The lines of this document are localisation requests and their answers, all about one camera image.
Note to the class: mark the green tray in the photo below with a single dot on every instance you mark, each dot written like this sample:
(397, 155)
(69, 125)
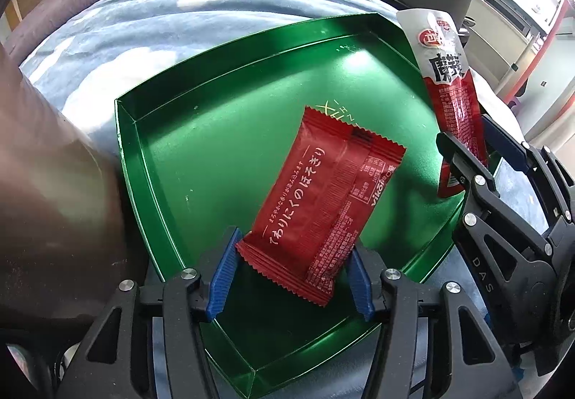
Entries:
(202, 156)

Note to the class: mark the blue cloud print blanket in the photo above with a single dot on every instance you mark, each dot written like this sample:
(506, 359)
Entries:
(179, 22)

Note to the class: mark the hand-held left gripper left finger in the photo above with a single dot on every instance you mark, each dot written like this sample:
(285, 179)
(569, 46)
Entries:
(221, 278)

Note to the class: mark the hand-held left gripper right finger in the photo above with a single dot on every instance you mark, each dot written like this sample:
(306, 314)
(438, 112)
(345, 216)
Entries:
(361, 286)

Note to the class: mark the pink rack frame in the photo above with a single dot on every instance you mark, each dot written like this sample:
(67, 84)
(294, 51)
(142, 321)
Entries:
(541, 51)

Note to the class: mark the dark brown wooden panel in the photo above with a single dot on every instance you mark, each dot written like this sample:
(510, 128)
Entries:
(54, 201)

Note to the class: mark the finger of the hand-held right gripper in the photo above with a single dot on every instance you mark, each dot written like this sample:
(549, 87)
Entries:
(505, 141)
(458, 161)

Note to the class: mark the white and red snack packet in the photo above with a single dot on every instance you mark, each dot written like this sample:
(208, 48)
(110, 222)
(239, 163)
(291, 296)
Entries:
(442, 80)

